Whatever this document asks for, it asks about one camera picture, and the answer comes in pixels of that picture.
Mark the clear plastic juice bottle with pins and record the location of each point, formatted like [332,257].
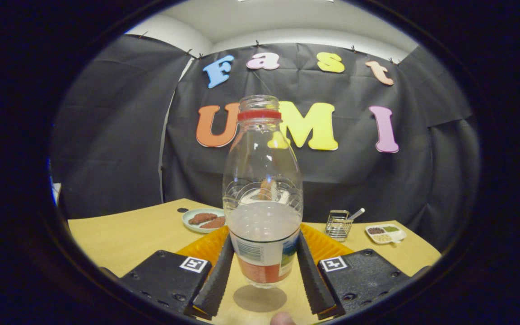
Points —
[263,234]

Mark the white toaster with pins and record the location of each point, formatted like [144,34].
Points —
[248,195]

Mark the brown bread slice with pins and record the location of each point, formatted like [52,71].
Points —
[215,223]
[202,218]

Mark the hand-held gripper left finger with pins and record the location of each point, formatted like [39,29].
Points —
[215,284]

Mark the wooden table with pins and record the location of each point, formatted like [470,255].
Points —
[129,239]

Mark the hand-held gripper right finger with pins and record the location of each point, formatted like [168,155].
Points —
[309,280]

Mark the pale green plate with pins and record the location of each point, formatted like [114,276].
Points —
[188,224]

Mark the white sectioned seed tray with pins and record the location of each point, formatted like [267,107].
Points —
[386,234]

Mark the toast slice in toaster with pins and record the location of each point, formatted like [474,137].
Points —
[266,188]

